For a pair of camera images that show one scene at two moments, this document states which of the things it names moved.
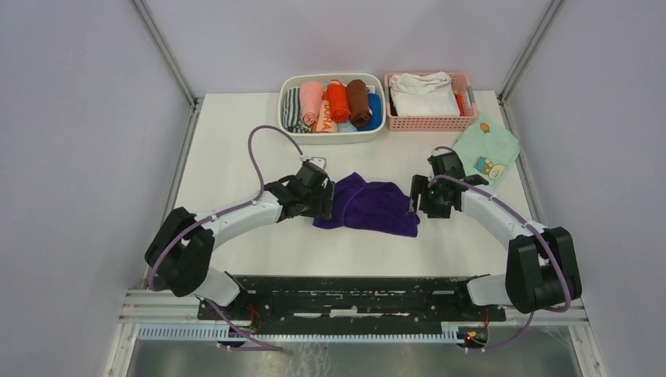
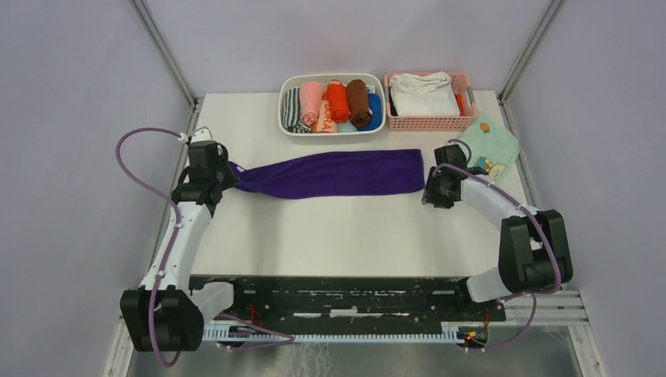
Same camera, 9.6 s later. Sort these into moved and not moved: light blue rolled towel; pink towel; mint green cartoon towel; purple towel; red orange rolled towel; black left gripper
Moved: black left gripper; purple towel
Not moved: mint green cartoon towel; light blue rolled towel; pink towel; red orange rolled towel
